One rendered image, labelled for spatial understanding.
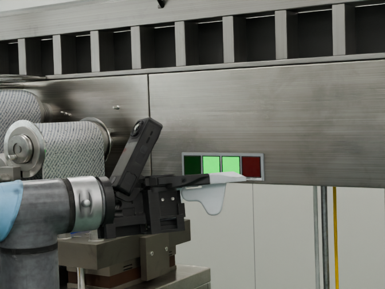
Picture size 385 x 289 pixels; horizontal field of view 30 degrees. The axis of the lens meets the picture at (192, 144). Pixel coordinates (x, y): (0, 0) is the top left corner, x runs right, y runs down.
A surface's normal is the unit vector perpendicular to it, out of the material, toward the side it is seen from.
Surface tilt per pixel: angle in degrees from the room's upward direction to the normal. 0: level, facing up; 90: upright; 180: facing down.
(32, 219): 91
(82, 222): 122
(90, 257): 90
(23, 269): 90
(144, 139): 85
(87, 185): 41
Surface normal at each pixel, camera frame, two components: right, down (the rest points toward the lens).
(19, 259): -0.11, 0.05
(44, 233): 0.70, 0.01
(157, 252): 0.84, 0.00
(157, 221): 0.45, -0.11
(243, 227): -0.55, 0.06
